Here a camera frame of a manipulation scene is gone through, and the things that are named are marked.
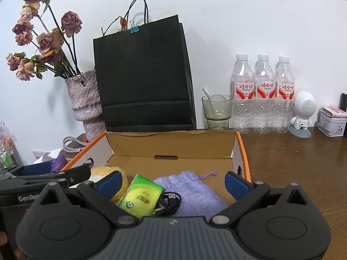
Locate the purple cloth pouch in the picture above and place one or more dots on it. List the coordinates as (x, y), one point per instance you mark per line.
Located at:
(195, 192)

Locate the dried rose bouquet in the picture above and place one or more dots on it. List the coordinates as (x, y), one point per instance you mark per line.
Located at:
(46, 40)

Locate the green glass cup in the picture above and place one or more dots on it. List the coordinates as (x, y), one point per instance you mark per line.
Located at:
(218, 108)

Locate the clear plastic spoon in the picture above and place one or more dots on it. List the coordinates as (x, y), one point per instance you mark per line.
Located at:
(212, 105)

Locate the white wall outlet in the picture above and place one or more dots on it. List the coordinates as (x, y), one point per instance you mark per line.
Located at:
(39, 153)

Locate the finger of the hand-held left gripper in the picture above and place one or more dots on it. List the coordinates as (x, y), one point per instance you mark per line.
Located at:
(38, 169)
(67, 174)

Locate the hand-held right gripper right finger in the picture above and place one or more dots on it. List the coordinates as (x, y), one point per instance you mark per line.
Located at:
(236, 184)

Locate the purple tissue pack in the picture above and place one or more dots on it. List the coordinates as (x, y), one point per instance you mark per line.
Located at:
(58, 162)

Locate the green packet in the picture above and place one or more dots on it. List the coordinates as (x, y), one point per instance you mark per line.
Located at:
(141, 196)

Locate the white plush sheep toy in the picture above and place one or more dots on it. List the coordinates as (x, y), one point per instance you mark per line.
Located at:
(123, 184)

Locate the tall black box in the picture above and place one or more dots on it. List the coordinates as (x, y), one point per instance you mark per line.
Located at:
(344, 103)

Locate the pink case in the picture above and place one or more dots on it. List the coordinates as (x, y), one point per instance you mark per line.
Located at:
(334, 111)

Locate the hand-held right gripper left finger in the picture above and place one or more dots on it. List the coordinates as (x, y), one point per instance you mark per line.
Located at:
(109, 182)

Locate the dried red flower stem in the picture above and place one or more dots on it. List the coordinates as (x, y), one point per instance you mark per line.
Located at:
(122, 23)

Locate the white robot figure speaker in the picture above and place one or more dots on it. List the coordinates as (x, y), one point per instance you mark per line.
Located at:
(305, 105)

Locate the clear water bottle red label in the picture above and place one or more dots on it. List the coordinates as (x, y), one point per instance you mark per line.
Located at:
(242, 103)
(265, 105)
(284, 105)

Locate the red cardboard box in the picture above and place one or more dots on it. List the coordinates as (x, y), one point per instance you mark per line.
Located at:
(173, 146)

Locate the green binder clip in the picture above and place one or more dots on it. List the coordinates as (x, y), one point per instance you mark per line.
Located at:
(134, 28)

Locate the shelf of colourful packets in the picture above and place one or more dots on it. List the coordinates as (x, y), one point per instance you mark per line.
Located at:
(8, 146)

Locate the printed tin box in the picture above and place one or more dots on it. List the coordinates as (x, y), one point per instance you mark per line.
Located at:
(330, 126)

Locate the black paper bag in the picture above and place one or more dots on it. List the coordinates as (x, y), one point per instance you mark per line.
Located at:
(143, 81)

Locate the purple ceramic vase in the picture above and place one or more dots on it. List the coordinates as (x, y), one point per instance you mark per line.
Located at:
(84, 100)

